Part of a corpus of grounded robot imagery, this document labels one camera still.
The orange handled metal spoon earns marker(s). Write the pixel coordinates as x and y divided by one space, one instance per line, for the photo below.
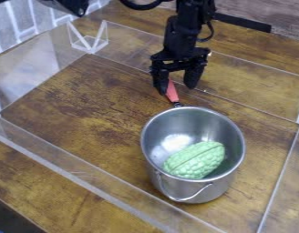
172 95

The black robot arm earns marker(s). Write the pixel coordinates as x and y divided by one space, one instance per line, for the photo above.
187 27

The black wall strip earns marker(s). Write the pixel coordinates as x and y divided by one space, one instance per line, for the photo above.
243 22

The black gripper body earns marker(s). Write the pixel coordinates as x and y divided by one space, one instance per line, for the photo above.
179 55

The clear acrylic corner bracket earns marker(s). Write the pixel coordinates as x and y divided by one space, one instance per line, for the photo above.
86 43

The green bitter gourd toy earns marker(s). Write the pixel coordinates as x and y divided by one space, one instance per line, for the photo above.
195 161

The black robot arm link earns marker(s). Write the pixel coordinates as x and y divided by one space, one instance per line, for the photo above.
74 7

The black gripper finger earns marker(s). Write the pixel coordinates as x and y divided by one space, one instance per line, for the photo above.
160 81
192 74

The stainless steel pot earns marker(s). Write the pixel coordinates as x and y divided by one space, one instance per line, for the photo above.
176 129

